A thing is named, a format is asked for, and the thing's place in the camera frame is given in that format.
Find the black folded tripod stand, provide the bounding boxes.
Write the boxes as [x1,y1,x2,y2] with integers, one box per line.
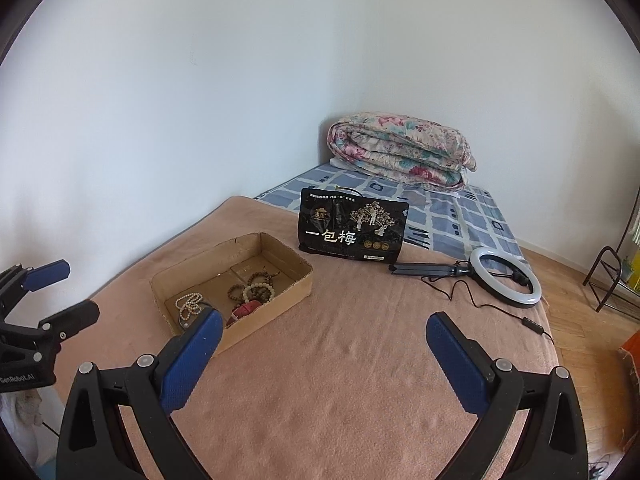
[390,261,474,278]

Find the blue checkered bed sheet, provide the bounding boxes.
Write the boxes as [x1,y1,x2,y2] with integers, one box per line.
[252,161,526,261]

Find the black snack bag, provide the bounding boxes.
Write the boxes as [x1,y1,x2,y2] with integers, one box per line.
[297,188,409,263]

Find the brown wooden bead necklace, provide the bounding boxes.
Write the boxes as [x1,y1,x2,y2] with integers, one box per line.
[242,268,282,286]

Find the light wooden bead bracelet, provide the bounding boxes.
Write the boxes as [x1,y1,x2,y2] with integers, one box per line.
[242,282,278,306]

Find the black metal rack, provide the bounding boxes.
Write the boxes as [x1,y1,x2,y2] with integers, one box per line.
[582,191,639,322]

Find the white pearl necklace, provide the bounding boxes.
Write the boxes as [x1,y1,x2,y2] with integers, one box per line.
[173,291,205,321]

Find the black ring light cable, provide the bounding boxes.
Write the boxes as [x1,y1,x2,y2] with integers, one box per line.
[422,275,557,345]

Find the brown cardboard box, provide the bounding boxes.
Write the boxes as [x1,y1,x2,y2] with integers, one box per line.
[151,232,314,354]

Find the yellow box on rack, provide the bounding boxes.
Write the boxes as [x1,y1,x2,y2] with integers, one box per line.
[624,249,640,290]

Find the folded floral quilt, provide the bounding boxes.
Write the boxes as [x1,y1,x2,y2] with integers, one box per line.
[326,112,476,192]

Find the white ring light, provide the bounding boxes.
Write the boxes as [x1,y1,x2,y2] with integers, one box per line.
[469,247,542,309]

